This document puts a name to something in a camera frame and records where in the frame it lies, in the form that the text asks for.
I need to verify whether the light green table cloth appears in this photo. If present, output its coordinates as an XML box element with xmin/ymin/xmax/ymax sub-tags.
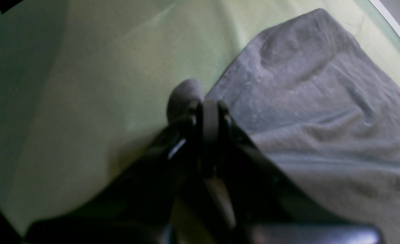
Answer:
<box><xmin>0</xmin><ymin>0</ymin><xmax>400</xmax><ymax>235</ymax></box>

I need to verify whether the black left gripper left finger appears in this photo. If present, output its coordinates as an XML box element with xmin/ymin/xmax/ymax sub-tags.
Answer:
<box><xmin>24</xmin><ymin>115</ymin><xmax>197</xmax><ymax>244</ymax></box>

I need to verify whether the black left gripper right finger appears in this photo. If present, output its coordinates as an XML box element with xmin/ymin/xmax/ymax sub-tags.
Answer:
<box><xmin>200</xmin><ymin>100</ymin><xmax>383</xmax><ymax>244</ymax></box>

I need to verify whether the grey t-shirt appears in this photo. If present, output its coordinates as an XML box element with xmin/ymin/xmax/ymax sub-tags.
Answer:
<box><xmin>167</xmin><ymin>8</ymin><xmax>400</xmax><ymax>244</ymax></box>

